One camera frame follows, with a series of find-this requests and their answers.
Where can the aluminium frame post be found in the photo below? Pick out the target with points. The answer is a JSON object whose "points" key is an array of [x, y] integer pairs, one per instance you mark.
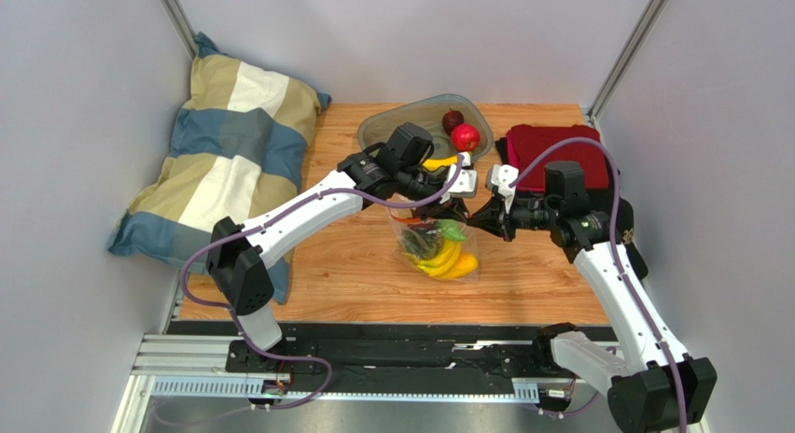
{"points": [[643, 27], [180, 21]]}

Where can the orange toy pineapple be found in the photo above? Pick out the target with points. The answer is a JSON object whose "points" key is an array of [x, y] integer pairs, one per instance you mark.
{"points": [[422, 242]]}

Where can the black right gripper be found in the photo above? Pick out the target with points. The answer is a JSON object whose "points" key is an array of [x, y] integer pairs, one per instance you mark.
{"points": [[506, 216]]}

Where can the dark red mangosteen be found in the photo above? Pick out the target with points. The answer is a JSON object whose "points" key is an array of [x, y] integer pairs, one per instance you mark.
{"points": [[451, 119]]}

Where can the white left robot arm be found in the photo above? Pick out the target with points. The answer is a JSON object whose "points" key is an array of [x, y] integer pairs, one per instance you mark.
{"points": [[390, 173]]}

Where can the right aluminium frame post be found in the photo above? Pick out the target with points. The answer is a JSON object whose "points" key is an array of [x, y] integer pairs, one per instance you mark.
{"points": [[643, 27]]}

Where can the green cucumber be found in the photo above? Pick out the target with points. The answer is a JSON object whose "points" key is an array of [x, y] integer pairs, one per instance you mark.
{"points": [[451, 230]]}

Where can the red pomegranate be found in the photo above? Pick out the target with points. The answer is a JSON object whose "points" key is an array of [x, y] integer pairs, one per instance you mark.
{"points": [[465, 137]]}

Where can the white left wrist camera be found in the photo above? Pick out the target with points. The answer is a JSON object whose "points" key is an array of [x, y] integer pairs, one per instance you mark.
{"points": [[461, 179]]}

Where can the striped blue beige pillow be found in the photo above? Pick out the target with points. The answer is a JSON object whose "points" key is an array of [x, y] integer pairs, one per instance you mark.
{"points": [[237, 150]]}

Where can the red folded cloth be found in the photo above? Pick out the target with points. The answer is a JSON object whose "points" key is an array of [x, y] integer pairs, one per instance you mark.
{"points": [[526, 142]]}

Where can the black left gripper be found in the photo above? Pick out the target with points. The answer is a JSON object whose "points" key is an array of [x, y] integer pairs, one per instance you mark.
{"points": [[453, 209]]}

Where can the grey transparent plastic container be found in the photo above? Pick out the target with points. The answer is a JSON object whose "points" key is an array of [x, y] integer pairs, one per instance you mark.
{"points": [[428, 114]]}

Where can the yellow orange mango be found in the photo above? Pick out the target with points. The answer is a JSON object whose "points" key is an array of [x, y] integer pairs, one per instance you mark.
{"points": [[466, 264]]}

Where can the clear zip top bag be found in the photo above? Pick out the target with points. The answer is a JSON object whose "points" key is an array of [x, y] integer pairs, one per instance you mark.
{"points": [[403, 219]]}

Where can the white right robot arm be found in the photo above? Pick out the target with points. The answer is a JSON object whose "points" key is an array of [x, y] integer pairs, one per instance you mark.
{"points": [[655, 384]]}

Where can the yellow banana bunch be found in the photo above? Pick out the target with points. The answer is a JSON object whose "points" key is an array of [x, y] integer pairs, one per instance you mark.
{"points": [[442, 263]]}

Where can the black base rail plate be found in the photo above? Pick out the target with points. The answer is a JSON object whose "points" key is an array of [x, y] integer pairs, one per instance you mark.
{"points": [[406, 359]]}

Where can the single yellow banana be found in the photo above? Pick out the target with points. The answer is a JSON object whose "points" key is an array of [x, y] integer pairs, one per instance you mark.
{"points": [[432, 165]]}

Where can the left aluminium frame post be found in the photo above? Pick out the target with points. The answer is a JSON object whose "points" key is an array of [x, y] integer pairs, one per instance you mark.
{"points": [[180, 21]]}

